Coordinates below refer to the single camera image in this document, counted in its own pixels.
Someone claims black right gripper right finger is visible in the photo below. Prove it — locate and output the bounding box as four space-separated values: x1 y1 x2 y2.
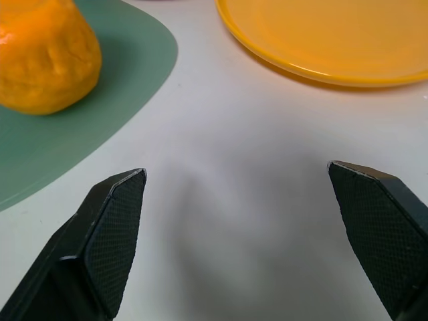
327 160 428 321

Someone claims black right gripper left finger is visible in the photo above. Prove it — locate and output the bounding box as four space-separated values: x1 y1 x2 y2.
0 167 148 321

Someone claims green plate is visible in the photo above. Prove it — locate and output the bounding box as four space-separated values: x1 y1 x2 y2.
0 0 179 213

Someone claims orange fruit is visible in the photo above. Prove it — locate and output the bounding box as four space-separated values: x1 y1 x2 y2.
0 0 103 116

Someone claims yellow plate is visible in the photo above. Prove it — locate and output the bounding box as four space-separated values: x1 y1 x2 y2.
215 0 428 89

